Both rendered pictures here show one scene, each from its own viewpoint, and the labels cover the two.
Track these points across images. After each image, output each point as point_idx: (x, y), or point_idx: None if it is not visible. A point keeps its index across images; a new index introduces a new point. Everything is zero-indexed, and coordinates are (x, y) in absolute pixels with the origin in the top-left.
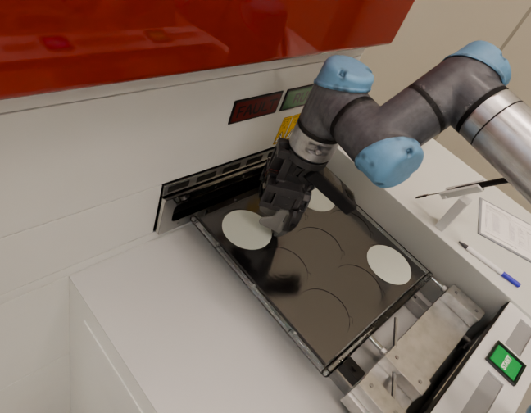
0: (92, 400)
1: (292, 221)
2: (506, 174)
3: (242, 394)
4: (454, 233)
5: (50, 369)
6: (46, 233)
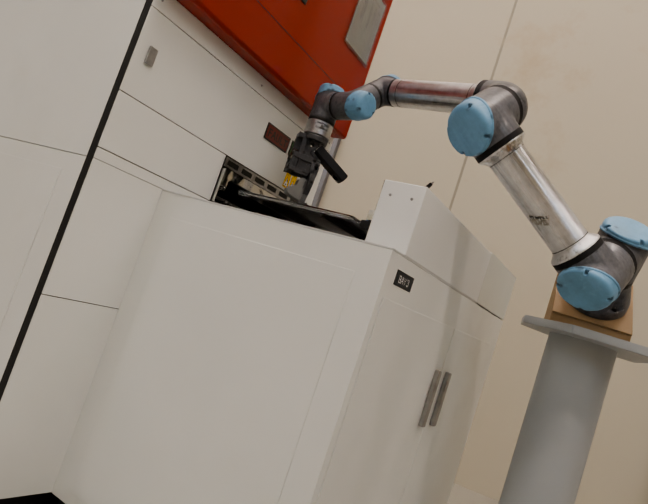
0: (143, 335)
1: (310, 179)
2: (411, 97)
3: None
4: None
5: (99, 318)
6: (172, 131)
